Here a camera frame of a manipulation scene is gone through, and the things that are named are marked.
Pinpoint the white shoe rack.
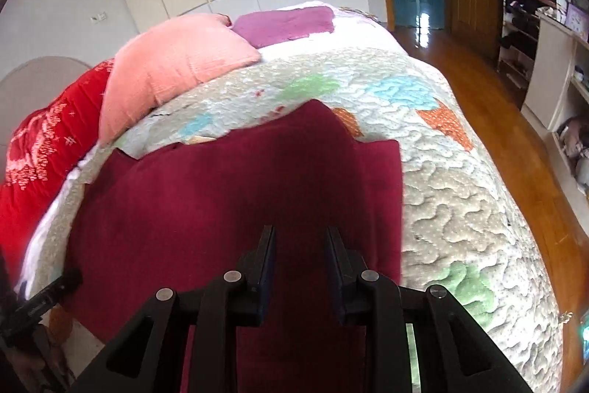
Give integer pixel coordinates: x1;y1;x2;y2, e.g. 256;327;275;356
497;0;576;99

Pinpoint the purple box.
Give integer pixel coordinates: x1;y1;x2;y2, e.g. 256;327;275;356
565;1;589;41

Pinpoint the red patterned blanket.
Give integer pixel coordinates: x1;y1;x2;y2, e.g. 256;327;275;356
0;59;116;278

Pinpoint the dark red sweater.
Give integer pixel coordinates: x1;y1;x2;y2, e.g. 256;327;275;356
62;98;406;393

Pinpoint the white bed sheet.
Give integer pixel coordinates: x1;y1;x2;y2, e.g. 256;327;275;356
16;144;99;297

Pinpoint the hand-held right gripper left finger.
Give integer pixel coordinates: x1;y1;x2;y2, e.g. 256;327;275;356
69;225;278;393

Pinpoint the white shelf unit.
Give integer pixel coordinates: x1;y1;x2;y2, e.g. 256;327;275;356
520;13;589;214

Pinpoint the magenta knitted cloth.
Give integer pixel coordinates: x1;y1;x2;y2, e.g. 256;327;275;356
230;5;336;49

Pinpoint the pink pillow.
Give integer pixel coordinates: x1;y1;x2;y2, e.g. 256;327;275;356
98;13;262;145

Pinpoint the quilted patchwork bedspread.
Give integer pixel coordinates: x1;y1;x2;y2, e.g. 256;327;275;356
14;0;564;393

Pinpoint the grey arched headboard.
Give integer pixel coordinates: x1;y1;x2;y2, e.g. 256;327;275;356
0;56;95;159

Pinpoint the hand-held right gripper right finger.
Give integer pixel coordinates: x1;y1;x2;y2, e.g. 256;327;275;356
324;226;535;393

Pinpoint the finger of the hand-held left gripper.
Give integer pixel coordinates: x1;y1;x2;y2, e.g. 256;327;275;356
14;266;84;315

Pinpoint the iridescent colourful bag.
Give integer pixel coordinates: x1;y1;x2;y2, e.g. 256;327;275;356
577;310;589;357

